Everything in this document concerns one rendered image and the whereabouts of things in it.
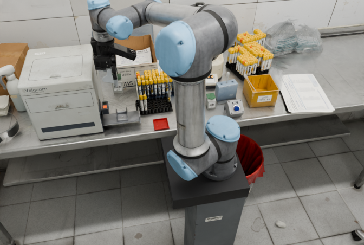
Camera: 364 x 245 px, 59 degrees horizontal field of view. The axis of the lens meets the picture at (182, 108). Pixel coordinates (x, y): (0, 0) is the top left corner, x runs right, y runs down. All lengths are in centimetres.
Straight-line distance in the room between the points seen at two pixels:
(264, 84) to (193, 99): 91
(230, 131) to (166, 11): 43
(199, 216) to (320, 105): 81
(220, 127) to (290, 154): 162
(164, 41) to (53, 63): 76
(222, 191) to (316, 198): 134
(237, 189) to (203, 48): 62
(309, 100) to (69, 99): 114
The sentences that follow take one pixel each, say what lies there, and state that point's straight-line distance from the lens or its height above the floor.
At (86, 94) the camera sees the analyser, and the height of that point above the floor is 110.
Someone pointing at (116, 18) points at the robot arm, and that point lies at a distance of 107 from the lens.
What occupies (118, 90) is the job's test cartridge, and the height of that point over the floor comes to 109.
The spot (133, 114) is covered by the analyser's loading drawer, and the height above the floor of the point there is 92.
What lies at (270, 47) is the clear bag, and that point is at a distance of 199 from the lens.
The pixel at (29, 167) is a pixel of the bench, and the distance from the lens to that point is 228.
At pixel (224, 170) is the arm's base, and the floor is 99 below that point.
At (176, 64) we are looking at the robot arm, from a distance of 73.
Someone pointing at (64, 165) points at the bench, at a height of 27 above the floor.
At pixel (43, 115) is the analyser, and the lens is 142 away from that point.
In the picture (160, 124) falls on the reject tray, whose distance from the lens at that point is 148.
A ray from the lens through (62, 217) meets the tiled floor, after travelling 232.
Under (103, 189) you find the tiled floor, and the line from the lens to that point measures 236.
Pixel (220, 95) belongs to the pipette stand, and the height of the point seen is 92.
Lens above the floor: 192
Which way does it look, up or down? 42 degrees down
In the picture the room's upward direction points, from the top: 1 degrees clockwise
